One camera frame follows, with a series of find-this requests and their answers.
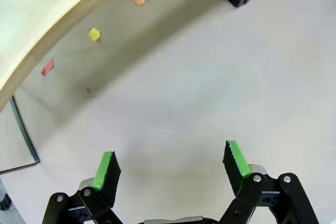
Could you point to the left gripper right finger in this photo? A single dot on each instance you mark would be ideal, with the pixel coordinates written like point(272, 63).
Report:
point(236, 171)

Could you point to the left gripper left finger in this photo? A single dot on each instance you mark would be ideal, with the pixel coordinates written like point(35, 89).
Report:
point(107, 179)

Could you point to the red paper scrap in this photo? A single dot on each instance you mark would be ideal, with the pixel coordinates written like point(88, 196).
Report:
point(47, 67)

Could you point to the yellow paper scrap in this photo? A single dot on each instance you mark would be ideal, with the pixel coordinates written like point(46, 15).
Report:
point(94, 34)

